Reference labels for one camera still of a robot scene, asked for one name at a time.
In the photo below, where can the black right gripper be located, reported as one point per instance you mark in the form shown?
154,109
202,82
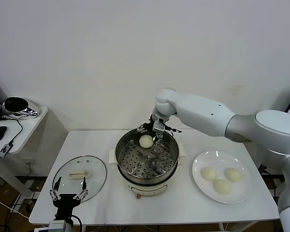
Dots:
148,127

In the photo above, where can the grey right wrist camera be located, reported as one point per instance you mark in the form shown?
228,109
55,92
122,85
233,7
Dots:
158,126

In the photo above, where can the white round plate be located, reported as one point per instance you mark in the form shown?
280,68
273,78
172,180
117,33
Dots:
207,159

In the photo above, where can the black power adapter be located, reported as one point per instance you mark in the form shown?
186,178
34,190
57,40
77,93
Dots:
263,168

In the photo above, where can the round glass pot lid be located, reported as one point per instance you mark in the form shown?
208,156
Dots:
70,164

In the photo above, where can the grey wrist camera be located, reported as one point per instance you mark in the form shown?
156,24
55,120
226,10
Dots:
158,126
56,226

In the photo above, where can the white steamed baozi bun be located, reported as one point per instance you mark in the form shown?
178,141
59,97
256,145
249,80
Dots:
232,174
222,187
145,142
208,173

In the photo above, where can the stainless steel steamer basket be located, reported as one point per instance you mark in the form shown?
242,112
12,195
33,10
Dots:
135,164

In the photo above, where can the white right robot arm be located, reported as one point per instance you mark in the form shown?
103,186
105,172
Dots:
203,113

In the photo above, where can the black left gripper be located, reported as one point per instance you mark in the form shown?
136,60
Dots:
64,204

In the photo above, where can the white wall socket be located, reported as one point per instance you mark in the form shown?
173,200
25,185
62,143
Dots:
29,161

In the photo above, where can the chrome and black helmet device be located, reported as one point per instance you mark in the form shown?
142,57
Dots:
14,105

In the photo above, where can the white electric cooker base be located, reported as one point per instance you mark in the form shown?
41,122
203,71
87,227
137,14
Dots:
147,188

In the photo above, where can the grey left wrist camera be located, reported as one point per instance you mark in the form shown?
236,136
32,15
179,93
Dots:
56,226

